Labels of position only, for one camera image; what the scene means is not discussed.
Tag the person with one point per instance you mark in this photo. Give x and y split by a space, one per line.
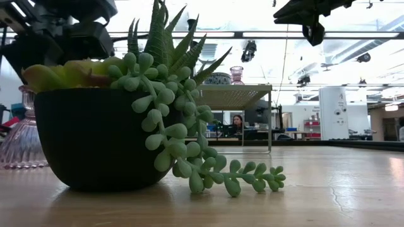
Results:
401 129
237 122

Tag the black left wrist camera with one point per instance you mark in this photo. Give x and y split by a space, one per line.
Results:
91 41

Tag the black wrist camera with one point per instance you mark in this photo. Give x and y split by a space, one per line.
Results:
314 34
91 41

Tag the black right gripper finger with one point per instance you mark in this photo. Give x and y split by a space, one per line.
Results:
296 14

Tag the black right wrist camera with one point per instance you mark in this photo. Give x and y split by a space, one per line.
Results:
314 34

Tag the black overhead camera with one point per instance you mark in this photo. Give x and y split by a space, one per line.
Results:
249 50

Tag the pale green perforated metal shelf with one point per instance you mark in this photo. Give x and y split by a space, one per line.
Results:
233 96

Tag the artificial succulent in black pot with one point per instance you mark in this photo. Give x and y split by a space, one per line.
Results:
94 135

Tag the white cylindrical column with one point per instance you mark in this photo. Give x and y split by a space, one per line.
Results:
333 113

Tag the blue patterned ceramic candle holder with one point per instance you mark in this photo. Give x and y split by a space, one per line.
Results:
217 79

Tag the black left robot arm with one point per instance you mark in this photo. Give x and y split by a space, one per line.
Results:
79 9

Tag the pink ribbed glass candle holder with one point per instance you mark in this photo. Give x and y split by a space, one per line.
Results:
22 145
236 75

